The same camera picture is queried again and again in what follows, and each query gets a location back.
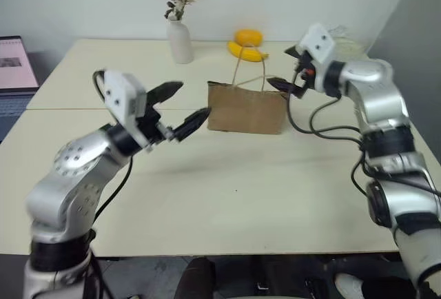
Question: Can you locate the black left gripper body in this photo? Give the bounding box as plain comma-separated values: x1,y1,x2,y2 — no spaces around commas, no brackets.
136,97,175,152

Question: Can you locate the round orange-yellow fruit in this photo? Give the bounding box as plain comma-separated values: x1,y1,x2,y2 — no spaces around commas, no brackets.
234,28,264,47

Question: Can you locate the yellow banana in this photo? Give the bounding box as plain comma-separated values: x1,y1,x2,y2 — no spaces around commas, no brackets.
227,41,270,63

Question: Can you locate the white rounded shape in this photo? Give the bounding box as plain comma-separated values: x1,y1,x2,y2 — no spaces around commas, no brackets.
335,272,367,299

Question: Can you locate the clear plastic bag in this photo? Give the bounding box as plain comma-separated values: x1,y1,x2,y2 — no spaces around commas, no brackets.
327,25,368,61

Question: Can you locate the white ceramic vase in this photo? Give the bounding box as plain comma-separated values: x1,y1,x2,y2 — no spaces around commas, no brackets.
166,15,195,65

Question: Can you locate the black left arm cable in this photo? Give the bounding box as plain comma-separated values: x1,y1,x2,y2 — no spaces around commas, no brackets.
84,70,134,299

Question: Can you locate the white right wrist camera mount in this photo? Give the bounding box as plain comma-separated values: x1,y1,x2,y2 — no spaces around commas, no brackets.
298,23,337,93

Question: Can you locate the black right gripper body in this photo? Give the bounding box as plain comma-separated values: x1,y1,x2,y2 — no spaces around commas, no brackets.
292,46,316,100

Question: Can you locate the dark rounded shape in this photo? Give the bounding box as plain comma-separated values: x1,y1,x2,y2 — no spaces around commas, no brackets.
175,256,217,299

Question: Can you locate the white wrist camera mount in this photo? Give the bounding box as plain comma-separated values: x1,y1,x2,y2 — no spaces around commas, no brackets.
298,23,337,93
103,70,147,148

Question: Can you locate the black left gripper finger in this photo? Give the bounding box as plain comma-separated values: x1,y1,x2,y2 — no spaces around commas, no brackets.
173,107,212,143
147,81,184,107

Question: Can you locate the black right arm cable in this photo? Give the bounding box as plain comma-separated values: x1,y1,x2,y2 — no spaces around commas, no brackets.
285,67,370,198

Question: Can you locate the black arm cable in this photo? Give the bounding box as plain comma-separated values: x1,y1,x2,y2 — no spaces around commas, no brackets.
84,70,134,299
285,67,370,198

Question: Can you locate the brown paper bag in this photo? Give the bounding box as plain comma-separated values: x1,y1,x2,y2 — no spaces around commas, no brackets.
206,45,289,136

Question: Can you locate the open laptop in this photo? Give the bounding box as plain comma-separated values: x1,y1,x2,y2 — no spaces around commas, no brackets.
0,35,41,143

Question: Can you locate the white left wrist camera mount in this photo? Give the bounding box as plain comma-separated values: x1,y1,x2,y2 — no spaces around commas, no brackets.
103,70,147,148

